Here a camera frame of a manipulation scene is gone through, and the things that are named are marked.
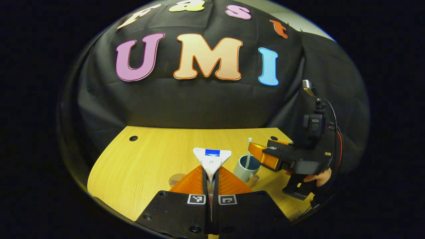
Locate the pale green toothbrush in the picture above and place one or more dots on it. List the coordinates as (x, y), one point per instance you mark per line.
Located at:
(249, 149)

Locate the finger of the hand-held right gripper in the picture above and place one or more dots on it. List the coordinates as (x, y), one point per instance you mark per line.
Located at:
(270, 156)
(279, 143)

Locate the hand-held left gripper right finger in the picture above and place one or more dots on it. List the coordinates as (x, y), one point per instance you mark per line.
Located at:
(249, 212)

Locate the round cork coaster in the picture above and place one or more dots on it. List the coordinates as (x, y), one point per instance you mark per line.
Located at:
(175, 180)

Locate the wooden desktop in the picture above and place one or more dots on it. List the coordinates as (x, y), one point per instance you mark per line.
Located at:
(142, 166)

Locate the light blue cup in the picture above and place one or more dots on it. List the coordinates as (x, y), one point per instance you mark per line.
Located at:
(244, 171)

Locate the white toothpaste tube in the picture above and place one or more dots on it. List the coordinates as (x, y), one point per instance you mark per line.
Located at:
(212, 159)

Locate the black backdrop cloth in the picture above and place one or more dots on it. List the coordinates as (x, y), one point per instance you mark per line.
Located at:
(186, 106)

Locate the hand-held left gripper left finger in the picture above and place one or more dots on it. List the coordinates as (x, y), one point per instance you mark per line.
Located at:
(172, 212)

